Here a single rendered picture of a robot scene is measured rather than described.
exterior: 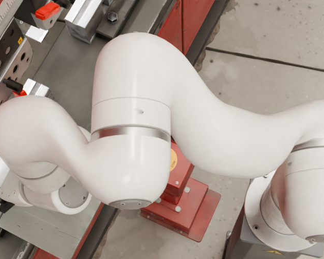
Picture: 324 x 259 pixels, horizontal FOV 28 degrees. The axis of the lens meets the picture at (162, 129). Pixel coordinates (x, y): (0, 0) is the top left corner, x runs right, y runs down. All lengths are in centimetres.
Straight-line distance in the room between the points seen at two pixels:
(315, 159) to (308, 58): 166
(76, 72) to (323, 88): 124
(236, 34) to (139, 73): 191
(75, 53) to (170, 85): 90
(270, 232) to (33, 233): 51
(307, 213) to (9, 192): 62
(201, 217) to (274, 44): 77
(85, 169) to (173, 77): 16
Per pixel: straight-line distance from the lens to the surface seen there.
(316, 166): 103
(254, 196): 142
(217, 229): 243
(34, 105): 83
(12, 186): 135
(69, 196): 117
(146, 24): 171
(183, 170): 167
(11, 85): 128
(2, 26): 122
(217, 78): 259
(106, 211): 241
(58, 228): 144
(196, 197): 233
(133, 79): 78
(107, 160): 76
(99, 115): 79
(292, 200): 104
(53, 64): 170
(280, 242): 141
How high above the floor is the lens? 240
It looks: 72 degrees down
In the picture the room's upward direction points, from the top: 7 degrees counter-clockwise
